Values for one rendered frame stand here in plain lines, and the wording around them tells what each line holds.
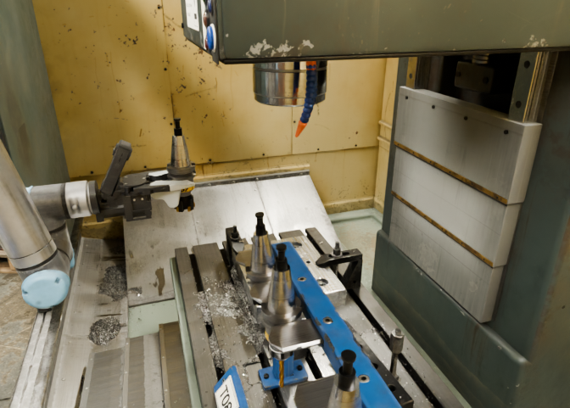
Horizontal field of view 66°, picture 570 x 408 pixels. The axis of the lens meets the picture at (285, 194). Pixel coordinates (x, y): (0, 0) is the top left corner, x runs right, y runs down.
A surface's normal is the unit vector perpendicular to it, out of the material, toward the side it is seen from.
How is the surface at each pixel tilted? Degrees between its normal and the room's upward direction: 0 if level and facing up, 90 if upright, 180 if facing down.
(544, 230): 90
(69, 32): 90
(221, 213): 24
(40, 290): 90
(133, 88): 90
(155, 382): 8
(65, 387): 17
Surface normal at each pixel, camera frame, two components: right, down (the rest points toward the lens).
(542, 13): 0.31, 0.38
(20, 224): 0.73, 0.20
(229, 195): 0.13, -0.68
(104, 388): -0.04, -0.96
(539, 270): -0.95, 0.12
